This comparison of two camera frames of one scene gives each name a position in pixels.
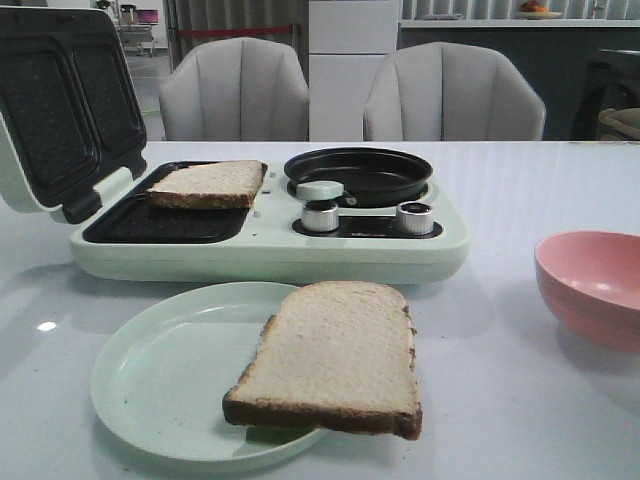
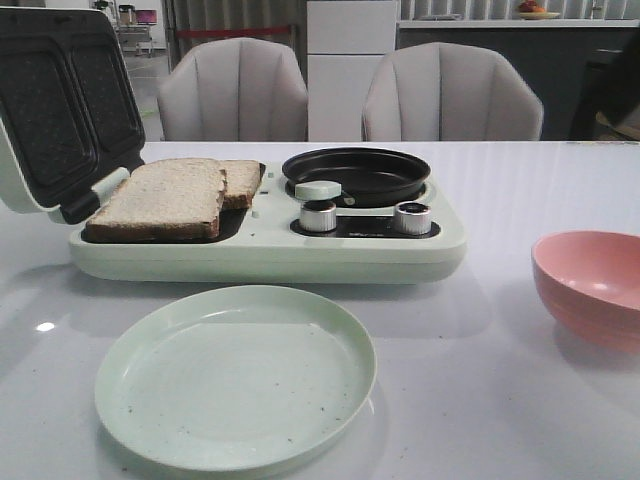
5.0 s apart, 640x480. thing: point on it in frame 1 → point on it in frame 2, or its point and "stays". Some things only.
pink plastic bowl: (590, 280) stays
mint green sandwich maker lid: (69, 116) stays
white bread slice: (337, 352) → (164, 199)
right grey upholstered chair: (444, 91) stays
